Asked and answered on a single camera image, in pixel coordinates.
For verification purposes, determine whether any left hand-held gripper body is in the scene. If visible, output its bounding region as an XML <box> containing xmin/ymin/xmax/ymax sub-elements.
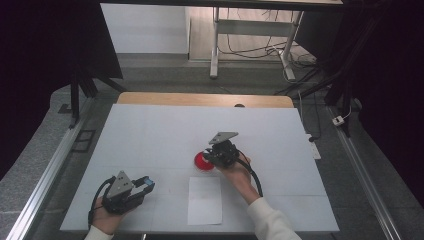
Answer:
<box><xmin>101</xmin><ymin>170</ymin><xmax>148</xmax><ymax>215</ymax></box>

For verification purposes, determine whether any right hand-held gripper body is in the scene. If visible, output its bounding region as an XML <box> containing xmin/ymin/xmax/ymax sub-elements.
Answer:
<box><xmin>208</xmin><ymin>131</ymin><xmax>241</xmax><ymax>169</ymax></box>

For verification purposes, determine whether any round red ink dish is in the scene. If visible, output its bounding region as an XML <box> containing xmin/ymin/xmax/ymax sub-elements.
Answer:
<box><xmin>194</xmin><ymin>151</ymin><xmax>216</xmax><ymax>172</ymax></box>

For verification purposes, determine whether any white paper sheet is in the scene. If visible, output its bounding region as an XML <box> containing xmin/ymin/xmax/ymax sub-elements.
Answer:
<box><xmin>187</xmin><ymin>176</ymin><xmax>224</xmax><ymax>226</ymax></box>

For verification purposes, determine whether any person's right hand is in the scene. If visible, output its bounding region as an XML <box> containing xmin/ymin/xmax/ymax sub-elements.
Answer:
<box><xmin>216</xmin><ymin>156</ymin><xmax>261</xmax><ymax>205</ymax></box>

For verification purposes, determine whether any person's left hand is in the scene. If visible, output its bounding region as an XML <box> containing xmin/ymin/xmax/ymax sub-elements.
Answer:
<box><xmin>90</xmin><ymin>206</ymin><xmax>126</xmax><ymax>235</ymax></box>

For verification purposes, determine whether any wooden table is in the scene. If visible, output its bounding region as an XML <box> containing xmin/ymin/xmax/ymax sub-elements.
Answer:
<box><xmin>116</xmin><ymin>91</ymin><xmax>295</xmax><ymax>109</ymax></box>

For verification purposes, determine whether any black floor plate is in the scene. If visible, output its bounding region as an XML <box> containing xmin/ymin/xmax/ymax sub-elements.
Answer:
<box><xmin>71</xmin><ymin>129</ymin><xmax>97</xmax><ymax>154</ymax></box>

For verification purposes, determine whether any white power strip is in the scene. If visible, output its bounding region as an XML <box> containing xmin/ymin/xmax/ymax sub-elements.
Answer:
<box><xmin>305</xmin><ymin>133</ymin><xmax>322</xmax><ymax>161</ymax></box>

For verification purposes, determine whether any black metal stand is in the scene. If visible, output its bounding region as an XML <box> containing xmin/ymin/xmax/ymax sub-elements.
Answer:
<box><xmin>274</xmin><ymin>13</ymin><xmax>379</xmax><ymax>138</ymax></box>
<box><xmin>68</xmin><ymin>63</ymin><xmax>128</xmax><ymax>130</ymax></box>

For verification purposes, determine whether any black curtain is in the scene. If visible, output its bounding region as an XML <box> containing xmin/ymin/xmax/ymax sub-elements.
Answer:
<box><xmin>0</xmin><ymin>0</ymin><xmax>124</xmax><ymax>181</ymax></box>
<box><xmin>294</xmin><ymin>0</ymin><xmax>424</xmax><ymax>208</ymax></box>

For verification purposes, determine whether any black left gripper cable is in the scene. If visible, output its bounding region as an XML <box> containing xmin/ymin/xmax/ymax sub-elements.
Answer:
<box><xmin>87</xmin><ymin>176</ymin><xmax>117</xmax><ymax>228</ymax></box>

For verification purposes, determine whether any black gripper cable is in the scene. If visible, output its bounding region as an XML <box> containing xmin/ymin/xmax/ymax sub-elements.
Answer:
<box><xmin>87</xmin><ymin>176</ymin><xmax>117</xmax><ymax>228</ymax></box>
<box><xmin>234</xmin><ymin>150</ymin><xmax>264</xmax><ymax>198</ymax></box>

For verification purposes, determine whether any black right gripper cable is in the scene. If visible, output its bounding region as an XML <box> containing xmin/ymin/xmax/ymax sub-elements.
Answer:
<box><xmin>234</xmin><ymin>150</ymin><xmax>264</xmax><ymax>198</ymax></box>

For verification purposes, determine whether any aluminium rail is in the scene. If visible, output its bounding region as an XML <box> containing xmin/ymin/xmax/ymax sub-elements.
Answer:
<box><xmin>326</xmin><ymin>106</ymin><xmax>403</xmax><ymax>240</ymax></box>
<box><xmin>6</xmin><ymin>96</ymin><xmax>95</xmax><ymax>240</ymax></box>

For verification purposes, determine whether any white desk frame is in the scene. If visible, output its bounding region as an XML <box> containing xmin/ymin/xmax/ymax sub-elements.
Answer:
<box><xmin>209</xmin><ymin>6</ymin><xmax>305</xmax><ymax>82</ymax></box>

